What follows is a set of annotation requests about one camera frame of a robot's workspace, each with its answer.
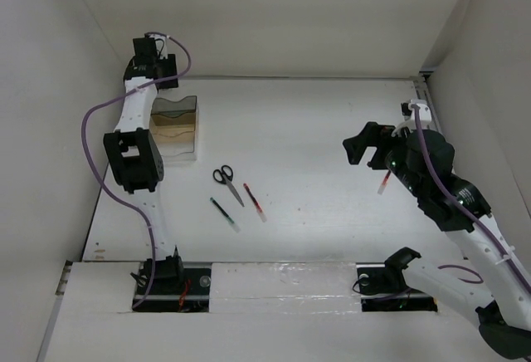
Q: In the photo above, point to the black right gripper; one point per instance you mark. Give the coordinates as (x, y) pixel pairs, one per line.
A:
(374, 134)

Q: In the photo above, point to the red pen with orange cap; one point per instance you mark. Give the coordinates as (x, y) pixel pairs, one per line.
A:
(384, 182)

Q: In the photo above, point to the red pen clear cap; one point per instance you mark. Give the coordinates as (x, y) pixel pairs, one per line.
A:
(255, 202)

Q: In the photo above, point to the black handled scissors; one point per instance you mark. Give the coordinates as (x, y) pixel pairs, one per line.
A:
(224, 175)

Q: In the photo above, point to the green pen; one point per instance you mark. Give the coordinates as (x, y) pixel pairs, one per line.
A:
(225, 214)

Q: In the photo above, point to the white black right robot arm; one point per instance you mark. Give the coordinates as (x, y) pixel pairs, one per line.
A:
(422, 160)

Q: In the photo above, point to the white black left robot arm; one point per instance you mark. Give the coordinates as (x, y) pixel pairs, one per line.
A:
(134, 158)

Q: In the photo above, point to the clear tiered organizer box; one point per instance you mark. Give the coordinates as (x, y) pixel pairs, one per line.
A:
(174, 127)

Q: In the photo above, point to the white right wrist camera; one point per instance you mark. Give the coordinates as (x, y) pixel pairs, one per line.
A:
(416, 108)

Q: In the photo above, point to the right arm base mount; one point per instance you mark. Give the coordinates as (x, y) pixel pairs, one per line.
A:
(380, 291)

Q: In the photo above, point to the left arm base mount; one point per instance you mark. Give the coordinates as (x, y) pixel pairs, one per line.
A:
(190, 295)

